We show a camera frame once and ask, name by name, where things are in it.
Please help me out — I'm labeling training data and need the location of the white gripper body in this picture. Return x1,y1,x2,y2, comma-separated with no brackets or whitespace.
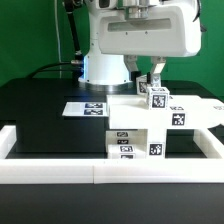
98,0,201,57

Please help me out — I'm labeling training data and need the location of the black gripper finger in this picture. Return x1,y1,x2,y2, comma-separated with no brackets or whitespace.
147,56,166,87
124,55,138,80

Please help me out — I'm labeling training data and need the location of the white tagged cube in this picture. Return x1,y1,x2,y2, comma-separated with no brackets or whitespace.
136,75,147,95
146,87,170,110

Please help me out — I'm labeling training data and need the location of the white chair backrest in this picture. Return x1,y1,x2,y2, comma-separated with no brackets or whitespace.
107,95,224,129

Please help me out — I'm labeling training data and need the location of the white chair seat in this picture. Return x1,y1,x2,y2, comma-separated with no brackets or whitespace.
137,128,167,159

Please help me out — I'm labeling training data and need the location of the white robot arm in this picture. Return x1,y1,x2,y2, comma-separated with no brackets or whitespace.
80,0,201,91

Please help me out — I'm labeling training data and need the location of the white base tag plate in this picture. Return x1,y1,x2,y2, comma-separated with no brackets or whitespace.
62,102,108,117

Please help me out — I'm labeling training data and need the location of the black cable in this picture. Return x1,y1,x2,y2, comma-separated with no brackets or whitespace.
26,0,84,80

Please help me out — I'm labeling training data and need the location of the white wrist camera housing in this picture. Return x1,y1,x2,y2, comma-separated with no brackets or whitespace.
96,0,117,9

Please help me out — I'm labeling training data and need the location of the white cable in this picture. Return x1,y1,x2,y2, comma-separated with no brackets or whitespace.
53,0,63,79

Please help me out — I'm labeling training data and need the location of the white U-shaped frame wall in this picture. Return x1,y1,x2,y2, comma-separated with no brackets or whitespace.
0,125,224,184

